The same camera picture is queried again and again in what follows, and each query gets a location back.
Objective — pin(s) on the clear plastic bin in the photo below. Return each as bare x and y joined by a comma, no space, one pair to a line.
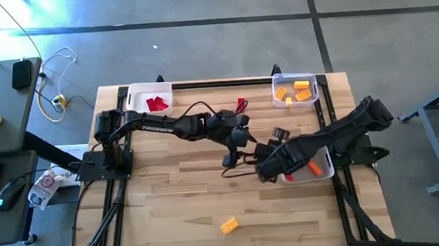
290,80

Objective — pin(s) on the black power adapter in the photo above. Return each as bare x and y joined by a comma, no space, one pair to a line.
21,73

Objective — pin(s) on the black desk caster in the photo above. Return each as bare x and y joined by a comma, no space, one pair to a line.
30,239

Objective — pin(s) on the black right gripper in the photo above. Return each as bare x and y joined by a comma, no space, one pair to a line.
268,166

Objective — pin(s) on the grey desk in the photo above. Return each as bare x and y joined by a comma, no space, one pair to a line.
13,226
3,126

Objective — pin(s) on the white paper sheet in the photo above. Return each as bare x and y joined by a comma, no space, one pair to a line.
70,176

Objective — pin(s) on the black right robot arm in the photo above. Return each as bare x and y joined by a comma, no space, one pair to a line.
340,134

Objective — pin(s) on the orange-red building block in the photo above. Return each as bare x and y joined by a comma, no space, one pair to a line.
288,178

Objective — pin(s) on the white plastic bin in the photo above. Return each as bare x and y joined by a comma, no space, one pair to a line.
136,101

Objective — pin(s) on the red building block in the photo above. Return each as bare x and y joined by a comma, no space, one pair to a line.
240,104
150,105
163,106
158,100

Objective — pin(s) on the white printed snack packet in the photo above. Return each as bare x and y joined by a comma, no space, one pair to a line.
44,187

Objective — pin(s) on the pale grey plastic bin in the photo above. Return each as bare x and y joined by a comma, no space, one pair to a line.
325,171

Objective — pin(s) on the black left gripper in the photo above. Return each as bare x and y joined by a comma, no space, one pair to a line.
239,138

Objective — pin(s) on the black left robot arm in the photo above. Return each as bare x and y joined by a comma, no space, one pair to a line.
158,126

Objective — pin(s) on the small yellow building block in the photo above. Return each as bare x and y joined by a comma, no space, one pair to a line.
288,101

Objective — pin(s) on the orange building block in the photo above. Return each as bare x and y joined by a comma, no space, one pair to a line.
315,167

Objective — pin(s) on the black table edge clamp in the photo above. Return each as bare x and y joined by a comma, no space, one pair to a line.
159,78
275,69

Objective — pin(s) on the black desk leg bar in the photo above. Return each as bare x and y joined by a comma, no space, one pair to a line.
51,150

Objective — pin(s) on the grey metal table frame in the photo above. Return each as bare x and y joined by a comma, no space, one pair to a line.
436,142

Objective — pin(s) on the black frame corner bracket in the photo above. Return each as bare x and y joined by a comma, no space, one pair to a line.
322,80
121,93

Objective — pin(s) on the black computer mouse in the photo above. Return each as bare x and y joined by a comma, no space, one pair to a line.
10,193

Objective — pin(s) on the yellow and white plug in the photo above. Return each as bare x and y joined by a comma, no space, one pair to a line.
60,100

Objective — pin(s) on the black diagonal frame brace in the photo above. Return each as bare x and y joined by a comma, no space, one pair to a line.
365,217
99,224

